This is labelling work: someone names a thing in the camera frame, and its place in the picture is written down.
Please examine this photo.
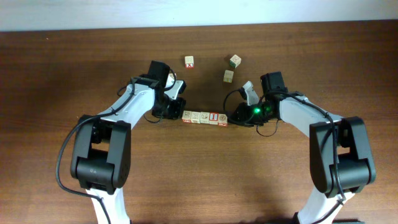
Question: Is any red letter I block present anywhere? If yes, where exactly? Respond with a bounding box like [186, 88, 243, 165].
[209, 112, 219, 125]

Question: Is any top red X block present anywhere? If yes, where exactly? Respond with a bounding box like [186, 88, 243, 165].
[184, 55, 194, 68]

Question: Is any green side picture block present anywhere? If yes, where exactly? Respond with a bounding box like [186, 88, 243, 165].
[229, 55, 242, 68]

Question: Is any butterfly picture block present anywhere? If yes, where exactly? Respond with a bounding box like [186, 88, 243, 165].
[182, 111, 192, 123]

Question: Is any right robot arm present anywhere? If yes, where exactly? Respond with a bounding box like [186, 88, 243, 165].
[228, 88, 376, 223]

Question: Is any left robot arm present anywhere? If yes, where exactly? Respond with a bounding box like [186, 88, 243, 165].
[70, 76, 186, 223]

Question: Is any yellow bottom number block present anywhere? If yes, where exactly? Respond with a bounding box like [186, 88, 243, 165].
[223, 70, 234, 83]

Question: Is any red bottom picture block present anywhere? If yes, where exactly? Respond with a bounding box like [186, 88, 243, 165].
[218, 114, 228, 126]

